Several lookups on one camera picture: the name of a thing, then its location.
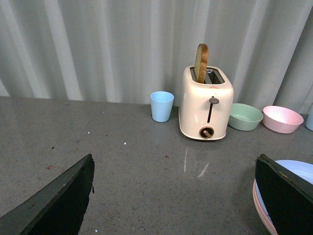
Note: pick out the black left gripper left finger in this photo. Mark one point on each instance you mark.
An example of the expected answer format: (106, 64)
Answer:
(58, 208)

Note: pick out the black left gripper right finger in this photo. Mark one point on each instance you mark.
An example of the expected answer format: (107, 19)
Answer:
(288, 198)

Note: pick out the light blue plate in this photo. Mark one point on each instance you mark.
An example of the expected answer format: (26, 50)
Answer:
(302, 169)

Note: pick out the pink plate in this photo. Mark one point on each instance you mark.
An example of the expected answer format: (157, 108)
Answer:
(261, 212)

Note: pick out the light blue cup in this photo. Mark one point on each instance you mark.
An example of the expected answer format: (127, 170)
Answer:
(309, 122)
(161, 105)

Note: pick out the pink bowl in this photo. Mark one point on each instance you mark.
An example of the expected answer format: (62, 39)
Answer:
(281, 120)

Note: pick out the green bowl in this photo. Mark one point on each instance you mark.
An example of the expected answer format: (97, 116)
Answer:
(244, 117)

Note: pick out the cream toaster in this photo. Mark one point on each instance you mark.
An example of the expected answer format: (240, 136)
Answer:
(205, 108)

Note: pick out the bread slice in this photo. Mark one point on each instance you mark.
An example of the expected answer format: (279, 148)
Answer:
(201, 63)

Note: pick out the grey curtain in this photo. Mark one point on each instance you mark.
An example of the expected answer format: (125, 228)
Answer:
(123, 50)

